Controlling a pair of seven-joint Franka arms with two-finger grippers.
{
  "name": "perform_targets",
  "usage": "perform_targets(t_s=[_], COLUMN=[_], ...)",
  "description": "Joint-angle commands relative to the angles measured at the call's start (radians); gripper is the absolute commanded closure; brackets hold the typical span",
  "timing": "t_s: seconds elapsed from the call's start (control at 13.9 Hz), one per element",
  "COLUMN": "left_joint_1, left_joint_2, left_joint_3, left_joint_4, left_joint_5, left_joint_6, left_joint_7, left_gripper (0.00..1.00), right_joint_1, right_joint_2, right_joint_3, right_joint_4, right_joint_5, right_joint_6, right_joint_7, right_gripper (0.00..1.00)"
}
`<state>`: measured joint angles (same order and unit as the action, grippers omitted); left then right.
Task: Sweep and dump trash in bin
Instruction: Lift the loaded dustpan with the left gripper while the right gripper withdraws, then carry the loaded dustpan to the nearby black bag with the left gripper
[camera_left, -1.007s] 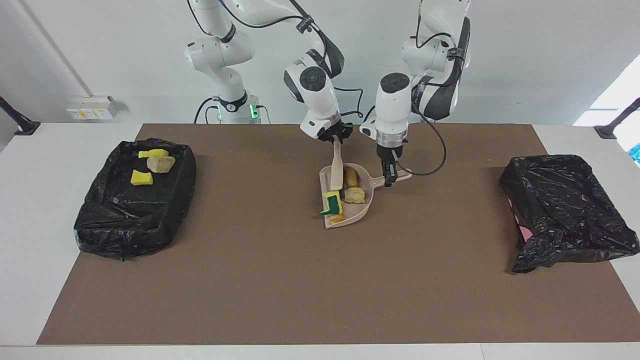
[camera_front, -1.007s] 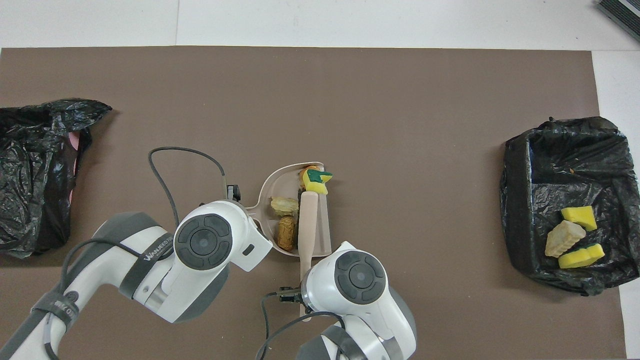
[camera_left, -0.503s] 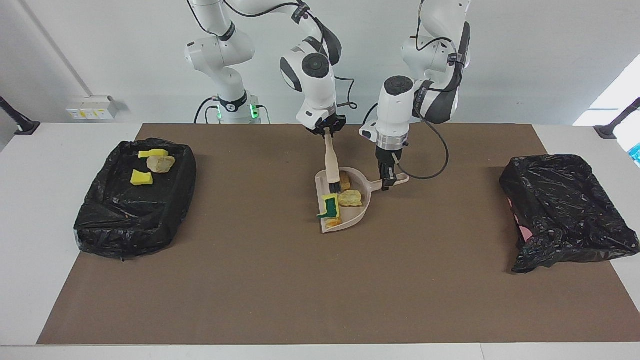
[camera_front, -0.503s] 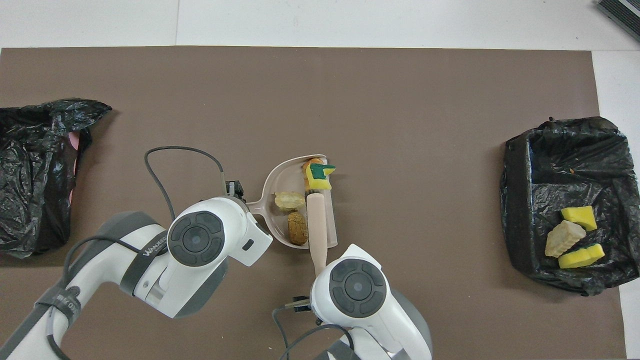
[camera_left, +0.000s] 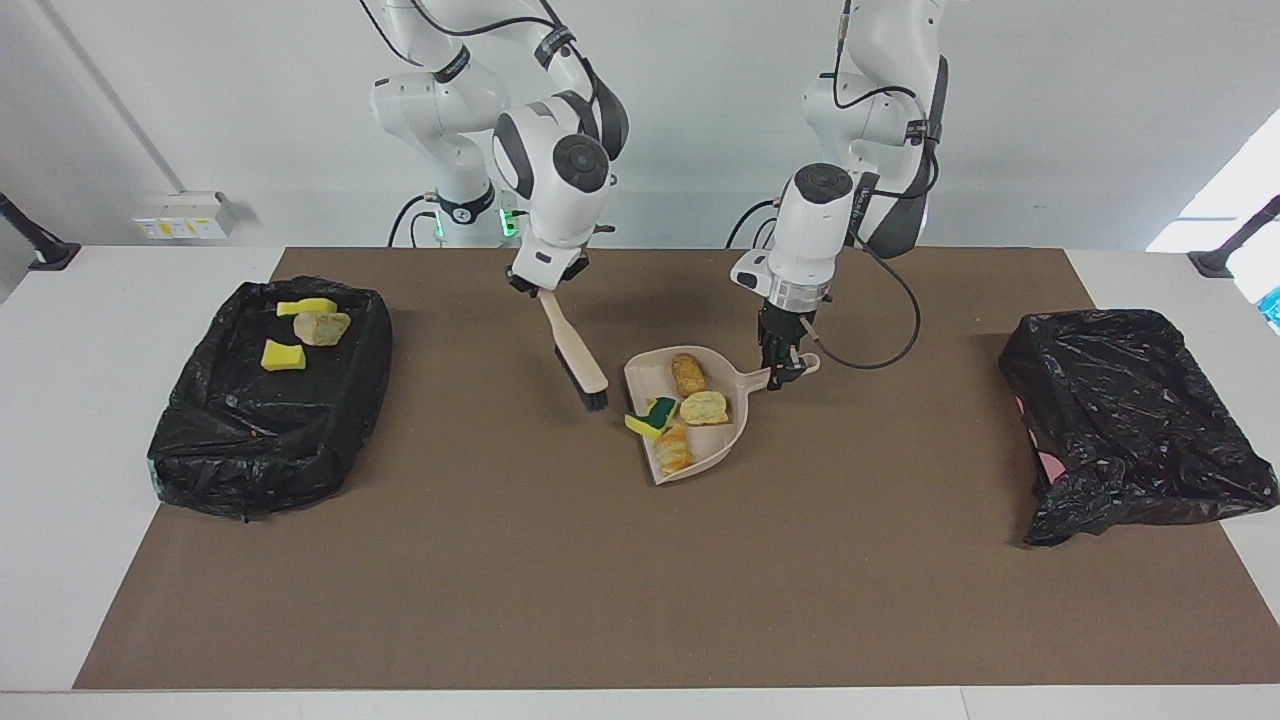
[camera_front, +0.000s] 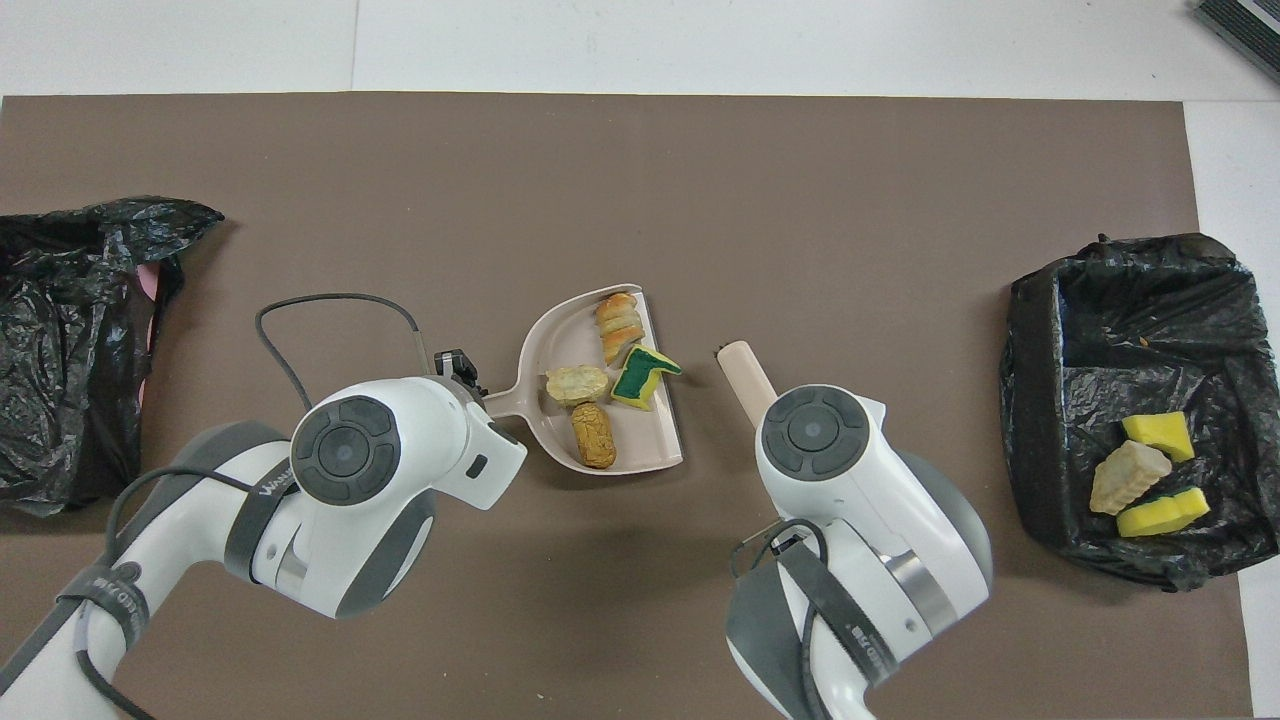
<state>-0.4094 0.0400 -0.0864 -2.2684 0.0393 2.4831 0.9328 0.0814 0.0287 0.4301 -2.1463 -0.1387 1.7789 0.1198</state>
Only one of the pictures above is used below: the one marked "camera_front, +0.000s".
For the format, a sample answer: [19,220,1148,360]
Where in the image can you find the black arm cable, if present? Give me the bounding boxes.
[75,292,433,720]
[730,518,833,720]

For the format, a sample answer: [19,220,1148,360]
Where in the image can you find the brown table mat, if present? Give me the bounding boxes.
[0,92,1253,720]

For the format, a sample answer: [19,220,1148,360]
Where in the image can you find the brown nugget trash piece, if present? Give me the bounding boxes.
[570,401,618,470]

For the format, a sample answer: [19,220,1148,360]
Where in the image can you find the beige rock-like foam chunk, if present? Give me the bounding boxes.
[1089,441,1173,517]

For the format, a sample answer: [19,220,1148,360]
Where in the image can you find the notched yellow green sponge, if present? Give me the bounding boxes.
[610,345,684,412]

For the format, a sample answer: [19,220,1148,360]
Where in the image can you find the long yellow green sponge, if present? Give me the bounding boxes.
[1117,487,1211,538]

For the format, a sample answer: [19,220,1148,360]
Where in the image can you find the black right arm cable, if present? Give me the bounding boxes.
[730,518,833,720]

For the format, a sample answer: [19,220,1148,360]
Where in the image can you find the beige plastic dustpan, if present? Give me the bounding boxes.
[480,284,685,476]

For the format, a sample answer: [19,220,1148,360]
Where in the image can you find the grey ribbed device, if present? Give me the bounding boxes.
[1195,0,1280,86]

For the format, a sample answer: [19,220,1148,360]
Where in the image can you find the beige layered foam piece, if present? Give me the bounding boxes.
[594,292,646,366]

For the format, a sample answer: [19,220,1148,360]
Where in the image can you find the beige oval foam piece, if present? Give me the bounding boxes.
[545,365,611,408]

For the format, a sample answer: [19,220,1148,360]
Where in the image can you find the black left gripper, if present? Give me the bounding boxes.
[431,347,492,402]

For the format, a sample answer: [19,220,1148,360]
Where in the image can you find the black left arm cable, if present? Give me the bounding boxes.
[75,292,433,720]

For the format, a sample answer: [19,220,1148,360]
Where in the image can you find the yellow wedge sponge piece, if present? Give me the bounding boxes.
[1121,411,1196,463]

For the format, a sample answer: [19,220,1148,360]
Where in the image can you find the pink bin with black bag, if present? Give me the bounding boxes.
[0,197,226,516]

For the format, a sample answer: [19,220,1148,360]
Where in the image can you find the beige hand brush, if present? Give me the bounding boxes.
[716,340,779,431]

